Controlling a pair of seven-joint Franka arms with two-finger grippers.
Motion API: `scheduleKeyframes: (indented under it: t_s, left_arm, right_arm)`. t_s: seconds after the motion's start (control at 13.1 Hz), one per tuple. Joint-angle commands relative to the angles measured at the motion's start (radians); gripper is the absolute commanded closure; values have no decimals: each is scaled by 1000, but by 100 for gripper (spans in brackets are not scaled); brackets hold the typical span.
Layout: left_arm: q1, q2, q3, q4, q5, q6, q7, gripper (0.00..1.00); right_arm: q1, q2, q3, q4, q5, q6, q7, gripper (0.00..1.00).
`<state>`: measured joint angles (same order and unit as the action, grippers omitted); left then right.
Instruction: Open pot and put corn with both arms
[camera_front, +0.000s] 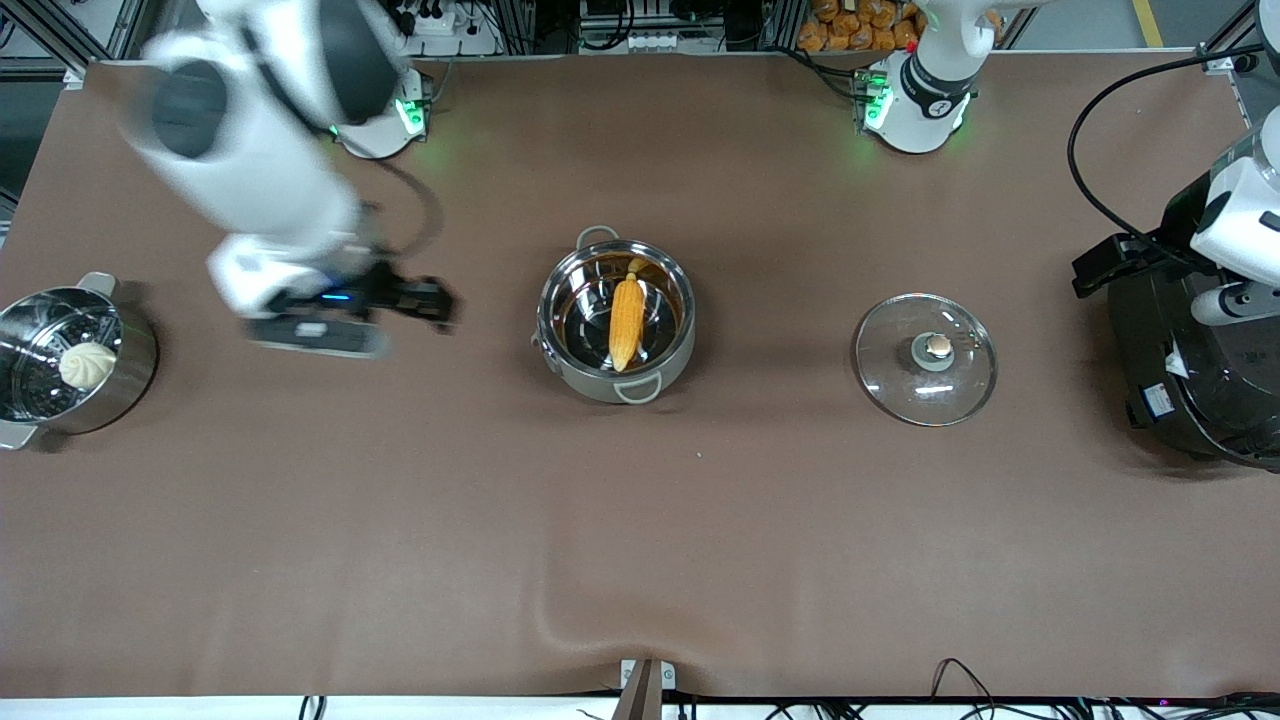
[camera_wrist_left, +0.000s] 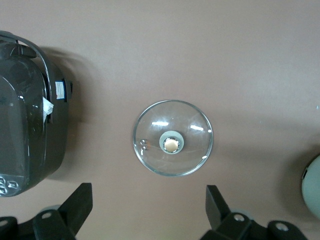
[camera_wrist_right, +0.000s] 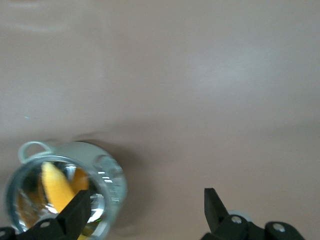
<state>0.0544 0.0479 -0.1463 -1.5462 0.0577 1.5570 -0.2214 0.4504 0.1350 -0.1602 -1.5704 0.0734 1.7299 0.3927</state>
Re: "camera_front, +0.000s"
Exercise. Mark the perforated steamer insert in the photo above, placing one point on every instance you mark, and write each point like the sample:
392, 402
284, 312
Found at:
35, 395

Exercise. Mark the shiny steel steamer pot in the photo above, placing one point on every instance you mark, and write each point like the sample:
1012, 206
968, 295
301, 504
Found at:
130, 385

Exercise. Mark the aluminium frame profile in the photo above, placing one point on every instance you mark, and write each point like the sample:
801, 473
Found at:
75, 40
1232, 50

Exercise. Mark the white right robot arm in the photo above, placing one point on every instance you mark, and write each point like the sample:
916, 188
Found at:
260, 170

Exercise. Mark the black rice cooker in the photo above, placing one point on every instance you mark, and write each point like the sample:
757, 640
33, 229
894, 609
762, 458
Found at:
1190, 400

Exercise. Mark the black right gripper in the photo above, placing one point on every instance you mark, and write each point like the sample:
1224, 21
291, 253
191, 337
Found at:
378, 288

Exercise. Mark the table cover cloth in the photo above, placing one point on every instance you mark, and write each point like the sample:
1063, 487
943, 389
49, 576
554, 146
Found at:
640, 560

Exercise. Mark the grey steel cooking pot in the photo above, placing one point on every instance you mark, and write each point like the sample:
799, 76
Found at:
585, 385

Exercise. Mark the white steamed bun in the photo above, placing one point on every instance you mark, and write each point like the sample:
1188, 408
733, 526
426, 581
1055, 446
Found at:
88, 365

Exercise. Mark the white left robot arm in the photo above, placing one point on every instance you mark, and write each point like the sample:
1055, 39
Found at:
920, 100

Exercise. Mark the metal table clamp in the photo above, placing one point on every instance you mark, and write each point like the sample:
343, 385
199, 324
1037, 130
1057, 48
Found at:
645, 685

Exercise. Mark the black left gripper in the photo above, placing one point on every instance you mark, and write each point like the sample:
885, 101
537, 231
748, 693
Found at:
1146, 250

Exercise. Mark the white power strip with plugs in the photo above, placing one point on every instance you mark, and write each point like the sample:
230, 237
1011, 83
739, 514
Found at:
432, 20

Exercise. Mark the bag of orange bread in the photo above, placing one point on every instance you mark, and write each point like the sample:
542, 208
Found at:
860, 25

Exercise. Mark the yellow corn cob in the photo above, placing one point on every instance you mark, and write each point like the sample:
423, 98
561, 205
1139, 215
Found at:
627, 325

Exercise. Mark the white empty power strip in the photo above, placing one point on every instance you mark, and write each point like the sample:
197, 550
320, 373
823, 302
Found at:
658, 41

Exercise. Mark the glass pot lid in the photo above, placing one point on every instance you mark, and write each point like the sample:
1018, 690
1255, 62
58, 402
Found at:
925, 385

